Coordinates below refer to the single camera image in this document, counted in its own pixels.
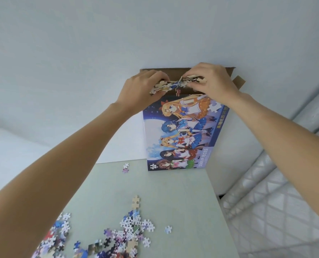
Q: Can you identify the person's right hand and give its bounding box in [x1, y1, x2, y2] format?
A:
[182, 62, 244, 108]

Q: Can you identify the person's left hand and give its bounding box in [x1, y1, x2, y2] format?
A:
[115, 70, 171, 118]

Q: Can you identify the handful of puzzle pieces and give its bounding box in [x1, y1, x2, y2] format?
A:
[149, 75, 207, 96]

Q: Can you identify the cartoon print puzzle box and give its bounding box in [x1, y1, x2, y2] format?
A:
[140, 67, 246, 172]

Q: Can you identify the pile of puzzle pieces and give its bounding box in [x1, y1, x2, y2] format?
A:
[30, 163, 173, 258]

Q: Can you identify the person's right forearm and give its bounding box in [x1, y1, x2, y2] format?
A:
[228, 92, 319, 258]

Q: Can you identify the person's left forearm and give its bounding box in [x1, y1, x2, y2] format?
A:
[0, 102, 135, 258]

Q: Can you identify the grey patterned curtain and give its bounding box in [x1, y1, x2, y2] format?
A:
[218, 80, 319, 258]

